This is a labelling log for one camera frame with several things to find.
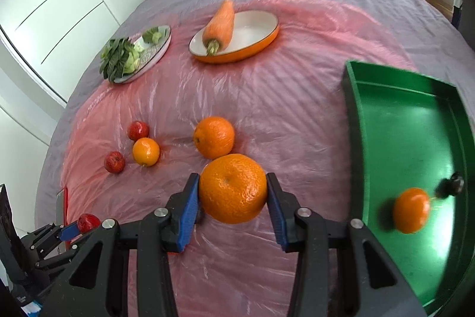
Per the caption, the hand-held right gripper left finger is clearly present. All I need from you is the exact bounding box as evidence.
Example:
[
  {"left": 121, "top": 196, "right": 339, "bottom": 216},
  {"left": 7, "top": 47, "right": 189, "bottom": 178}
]
[{"left": 39, "top": 173, "right": 201, "bottom": 317}]

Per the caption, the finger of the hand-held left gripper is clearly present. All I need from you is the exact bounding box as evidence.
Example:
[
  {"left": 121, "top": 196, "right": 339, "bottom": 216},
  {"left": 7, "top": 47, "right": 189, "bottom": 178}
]
[
  {"left": 22, "top": 220, "right": 80, "bottom": 260},
  {"left": 35, "top": 239, "right": 88, "bottom": 271}
]

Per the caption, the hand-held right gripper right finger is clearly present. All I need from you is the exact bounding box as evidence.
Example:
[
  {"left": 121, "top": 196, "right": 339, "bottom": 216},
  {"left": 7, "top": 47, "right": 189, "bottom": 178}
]
[{"left": 266, "top": 172, "right": 427, "bottom": 317}]

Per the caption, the small red apple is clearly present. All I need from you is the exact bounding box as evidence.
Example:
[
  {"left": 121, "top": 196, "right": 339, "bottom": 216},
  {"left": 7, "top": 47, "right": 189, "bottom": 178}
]
[
  {"left": 128, "top": 121, "right": 150, "bottom": 141},
  {"left": 77, "top": 214, "right": 102, "bottom": 234},
  {"left": 104, "top": 151, "right": 126, "bottom": 174}
]

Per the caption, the large orange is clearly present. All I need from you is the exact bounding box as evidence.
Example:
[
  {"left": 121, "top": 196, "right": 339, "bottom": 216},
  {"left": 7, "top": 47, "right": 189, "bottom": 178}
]
[{"left": 199, "top": 154, "right": 268, "bottom": 225}]

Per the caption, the green rectangular tray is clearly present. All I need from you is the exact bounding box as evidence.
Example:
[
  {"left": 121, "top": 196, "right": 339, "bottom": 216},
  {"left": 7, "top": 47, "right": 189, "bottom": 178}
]
[{"left": 341, "top": 59, "right": 475, "bottom": 316}]

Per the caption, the red flat object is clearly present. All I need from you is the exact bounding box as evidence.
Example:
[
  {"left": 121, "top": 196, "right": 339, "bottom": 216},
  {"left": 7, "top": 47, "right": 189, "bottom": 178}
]
[{"left": 56, "top": 187, "right": 69, "bottom": 228}]

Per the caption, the small orange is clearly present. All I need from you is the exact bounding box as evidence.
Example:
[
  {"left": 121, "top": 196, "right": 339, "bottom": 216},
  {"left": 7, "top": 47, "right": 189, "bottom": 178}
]
[{"left": 133, "top": 138, "right": 160, "bottom": 167}]

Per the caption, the pink plastic sheet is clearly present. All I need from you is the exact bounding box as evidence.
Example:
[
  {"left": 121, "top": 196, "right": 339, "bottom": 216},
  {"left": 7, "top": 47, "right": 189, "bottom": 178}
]
[{"left": 61, "top": 0, "right": 420, "bottom": 317}]

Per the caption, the round grey plate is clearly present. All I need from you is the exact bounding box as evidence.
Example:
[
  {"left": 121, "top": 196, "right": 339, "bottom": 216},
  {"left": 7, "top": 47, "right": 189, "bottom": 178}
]
[{"left": 111, "top": 25, "right": 172, "bottom": 84}]

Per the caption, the leafy green bok choy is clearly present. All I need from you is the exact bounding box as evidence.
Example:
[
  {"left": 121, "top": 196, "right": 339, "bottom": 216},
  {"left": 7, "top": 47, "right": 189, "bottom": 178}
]
[{"left": 99, "top": 37, "right": 143, "bottom": 82}]

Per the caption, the dark purple plum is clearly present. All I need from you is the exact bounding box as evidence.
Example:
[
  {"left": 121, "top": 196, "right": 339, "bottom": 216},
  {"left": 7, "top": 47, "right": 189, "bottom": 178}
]
[{"left": 438, "top": 172, "right": 465, "bottom": 198}]

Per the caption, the small bok choy piece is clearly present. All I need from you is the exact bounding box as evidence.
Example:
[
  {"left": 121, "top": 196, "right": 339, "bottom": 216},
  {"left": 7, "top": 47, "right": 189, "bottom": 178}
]
[{"left": 143, "top": 26, "right": 164, "bottom": 43}]

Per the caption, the orange oval dish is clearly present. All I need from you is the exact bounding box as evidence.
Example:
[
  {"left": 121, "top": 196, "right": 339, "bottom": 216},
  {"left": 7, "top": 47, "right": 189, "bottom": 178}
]
[{"left": 189, "top": 10, "right": 280, "bottom": 64}]

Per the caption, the carrot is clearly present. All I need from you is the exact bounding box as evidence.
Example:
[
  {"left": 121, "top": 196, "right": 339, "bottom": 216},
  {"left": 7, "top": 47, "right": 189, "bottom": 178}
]
[{"left": 202, "top": 0, "right": 235, "bottom": 56}]

